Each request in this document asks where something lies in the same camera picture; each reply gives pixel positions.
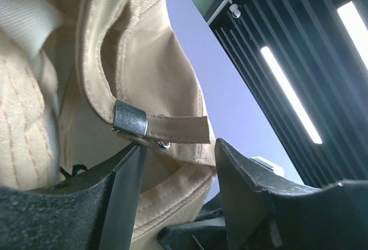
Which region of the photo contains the khaki hat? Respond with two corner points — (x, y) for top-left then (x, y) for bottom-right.
(1, 0), (216, 249)

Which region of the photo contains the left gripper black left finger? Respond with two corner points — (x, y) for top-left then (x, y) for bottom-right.
(1, 144), (147, 249)

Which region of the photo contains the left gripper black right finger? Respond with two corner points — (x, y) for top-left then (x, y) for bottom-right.
(215, 139), (367, 249)

